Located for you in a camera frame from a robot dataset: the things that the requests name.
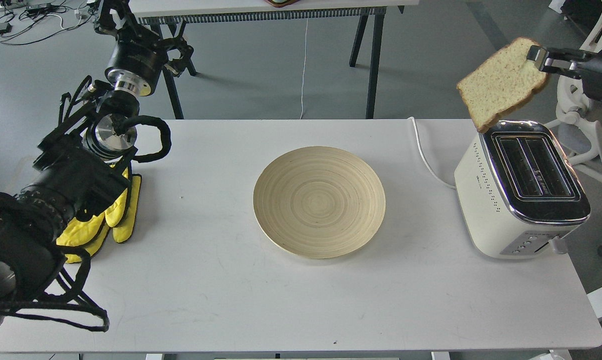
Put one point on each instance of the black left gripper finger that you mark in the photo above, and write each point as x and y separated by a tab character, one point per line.
177	65
104	23

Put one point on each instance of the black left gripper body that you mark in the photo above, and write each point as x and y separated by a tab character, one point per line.
138	60

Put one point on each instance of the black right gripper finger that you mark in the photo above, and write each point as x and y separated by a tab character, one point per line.
541	54
561	67

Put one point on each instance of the slice of toast bread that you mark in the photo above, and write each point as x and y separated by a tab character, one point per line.
505	81

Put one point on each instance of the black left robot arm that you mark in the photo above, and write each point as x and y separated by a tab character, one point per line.
99	134

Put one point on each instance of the cream two-slot toaster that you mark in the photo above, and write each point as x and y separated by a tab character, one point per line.
518	193

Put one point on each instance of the background table with black legs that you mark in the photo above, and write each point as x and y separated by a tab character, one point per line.
170	13

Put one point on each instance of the white office chair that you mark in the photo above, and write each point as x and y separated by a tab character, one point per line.
579	118

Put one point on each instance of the yellow oven mitt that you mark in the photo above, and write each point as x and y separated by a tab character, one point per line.
118	219

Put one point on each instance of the round bamboo plate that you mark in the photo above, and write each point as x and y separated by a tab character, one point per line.
319	202

